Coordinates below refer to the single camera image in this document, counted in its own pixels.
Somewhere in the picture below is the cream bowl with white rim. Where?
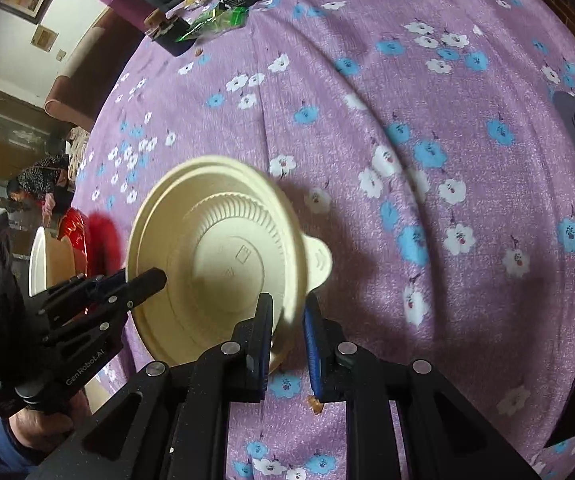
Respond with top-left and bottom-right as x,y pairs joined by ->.
45,235 -> 87,288

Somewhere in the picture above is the large cream plastic bowl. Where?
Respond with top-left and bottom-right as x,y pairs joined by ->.
126,156 -> 333,370

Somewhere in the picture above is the red glass scalloped plate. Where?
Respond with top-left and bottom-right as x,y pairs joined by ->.
58,207 -> 123,278

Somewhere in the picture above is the white plastic bowl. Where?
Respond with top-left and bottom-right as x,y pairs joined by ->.
28,226 -> 48,297

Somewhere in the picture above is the person's left hand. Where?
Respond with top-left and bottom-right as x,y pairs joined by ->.
9,390 -> 91,453

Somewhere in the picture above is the seated person in dark clothes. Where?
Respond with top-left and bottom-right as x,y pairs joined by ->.
7,154 -> 74,228

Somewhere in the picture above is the floral patterned cushion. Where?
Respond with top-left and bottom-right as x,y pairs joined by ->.
66,127 -> 90,182

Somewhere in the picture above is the purple floral tablecloth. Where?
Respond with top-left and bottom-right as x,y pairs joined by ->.
74,0 -> 575,479

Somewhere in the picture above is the brown armchair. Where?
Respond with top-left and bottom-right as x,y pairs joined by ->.
44,9 -> 143,132

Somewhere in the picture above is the black round container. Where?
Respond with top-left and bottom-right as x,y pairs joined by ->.
143,10 -> 196,56

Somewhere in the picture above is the green plastic wrapper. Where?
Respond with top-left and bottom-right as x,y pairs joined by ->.
175,6 -> 248,44

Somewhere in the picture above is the purple thermos bottle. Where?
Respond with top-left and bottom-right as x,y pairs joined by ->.
99,0 -> 156,32

